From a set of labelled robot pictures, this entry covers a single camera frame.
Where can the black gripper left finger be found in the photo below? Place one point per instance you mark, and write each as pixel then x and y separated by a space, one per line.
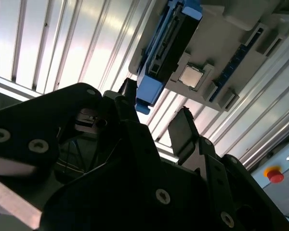
pixel 26 125

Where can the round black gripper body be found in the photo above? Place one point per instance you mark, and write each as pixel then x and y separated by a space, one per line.
pixel 106 197

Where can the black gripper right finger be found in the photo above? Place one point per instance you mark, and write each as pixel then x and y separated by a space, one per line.
pixel 183 134

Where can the hard disk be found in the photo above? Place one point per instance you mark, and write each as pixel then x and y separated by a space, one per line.
pixel 149 89

